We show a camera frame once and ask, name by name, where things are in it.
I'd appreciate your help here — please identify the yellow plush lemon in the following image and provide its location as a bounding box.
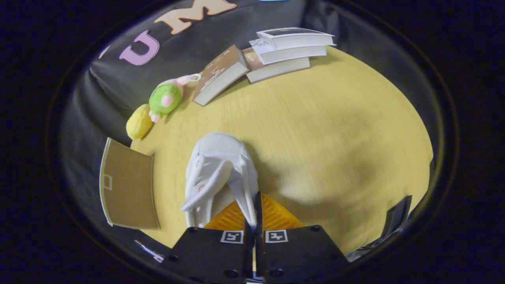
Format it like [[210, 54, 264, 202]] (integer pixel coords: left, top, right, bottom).
[[126, 104, 153, 140]]

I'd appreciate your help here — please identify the white book with dark cover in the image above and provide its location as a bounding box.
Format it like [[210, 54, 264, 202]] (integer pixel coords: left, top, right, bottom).
[[256, 27, 337, 50]]

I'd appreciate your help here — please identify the thick brown cover book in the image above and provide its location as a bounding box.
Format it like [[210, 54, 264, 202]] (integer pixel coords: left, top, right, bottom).
[[193, 45, 251, 107]]

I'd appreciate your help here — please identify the white high-top shoe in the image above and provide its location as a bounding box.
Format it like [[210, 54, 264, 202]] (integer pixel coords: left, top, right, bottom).
[[181, 132, 259, 229]]

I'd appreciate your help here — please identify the green and pink plush toy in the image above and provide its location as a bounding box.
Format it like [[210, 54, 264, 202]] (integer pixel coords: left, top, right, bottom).
[[148, 73, 202, 123]]

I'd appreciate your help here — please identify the black backdrop cloth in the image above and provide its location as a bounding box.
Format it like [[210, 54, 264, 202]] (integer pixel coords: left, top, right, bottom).
[[59, 0, 438, 257]]

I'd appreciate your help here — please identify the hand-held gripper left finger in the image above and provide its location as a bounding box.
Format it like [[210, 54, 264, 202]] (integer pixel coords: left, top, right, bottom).
[[163, 200, 254, 284]]

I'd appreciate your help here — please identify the thin brown cover book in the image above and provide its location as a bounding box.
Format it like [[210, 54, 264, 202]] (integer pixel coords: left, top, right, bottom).
[[241, 47, 311, 84]]

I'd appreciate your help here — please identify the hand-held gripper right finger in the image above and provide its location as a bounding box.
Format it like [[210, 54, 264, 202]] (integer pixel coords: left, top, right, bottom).
[[256, 192, 350, 284]]

